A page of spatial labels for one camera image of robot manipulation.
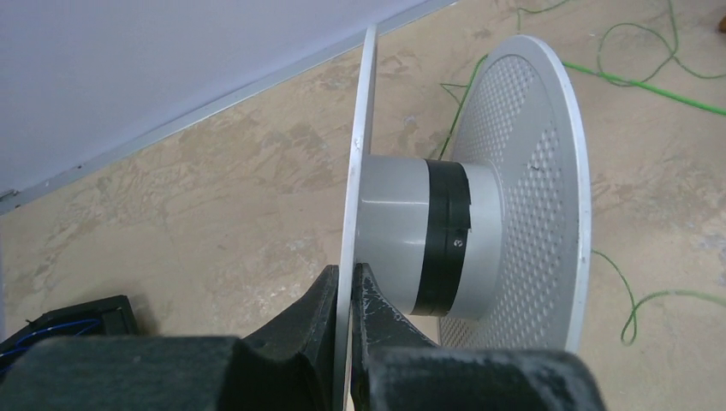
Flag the white perforated spool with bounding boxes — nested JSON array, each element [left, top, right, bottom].
[[332, 26, 592, 410]]

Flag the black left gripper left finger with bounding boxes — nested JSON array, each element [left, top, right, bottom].
[[1, 265, 338, 410]]

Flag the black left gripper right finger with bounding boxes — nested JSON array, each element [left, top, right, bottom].
[[350, 264, 605, 410]]

